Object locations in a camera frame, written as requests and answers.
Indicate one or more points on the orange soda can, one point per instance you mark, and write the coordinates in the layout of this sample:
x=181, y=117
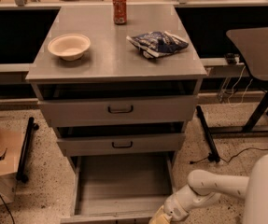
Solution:
x=119, y=11

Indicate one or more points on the black left table foot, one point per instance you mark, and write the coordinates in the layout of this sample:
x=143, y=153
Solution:
x=31, y=126

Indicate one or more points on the black table foot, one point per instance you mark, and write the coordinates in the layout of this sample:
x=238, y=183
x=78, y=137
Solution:
x=31, y=126
x=213, y=155

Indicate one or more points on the grey drawer cabinet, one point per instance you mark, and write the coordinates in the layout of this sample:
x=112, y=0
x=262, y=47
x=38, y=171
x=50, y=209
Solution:
x=113, y=68

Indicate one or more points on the cream paper bowl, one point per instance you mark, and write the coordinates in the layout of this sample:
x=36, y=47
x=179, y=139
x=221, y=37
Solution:
x=69, y=47

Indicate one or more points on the black right table foot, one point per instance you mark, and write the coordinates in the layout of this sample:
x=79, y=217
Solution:
x=213, y=155

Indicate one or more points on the grey drawer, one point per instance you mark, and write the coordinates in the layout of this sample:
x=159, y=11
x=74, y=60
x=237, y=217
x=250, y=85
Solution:
x=109, y=145
x=120, y=189
x=114, y=111

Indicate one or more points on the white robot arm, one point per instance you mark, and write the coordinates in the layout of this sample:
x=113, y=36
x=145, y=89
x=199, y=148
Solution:
x=204, y=188

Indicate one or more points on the blue chip bag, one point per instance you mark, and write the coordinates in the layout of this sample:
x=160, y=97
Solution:
x=154, y=45

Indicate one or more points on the dark side table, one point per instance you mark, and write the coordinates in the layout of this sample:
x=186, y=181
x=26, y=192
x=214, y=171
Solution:
x=252, y=44

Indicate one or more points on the yellow foam-covered gripper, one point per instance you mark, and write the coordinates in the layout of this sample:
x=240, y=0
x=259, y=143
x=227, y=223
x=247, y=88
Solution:
x=175, y=207

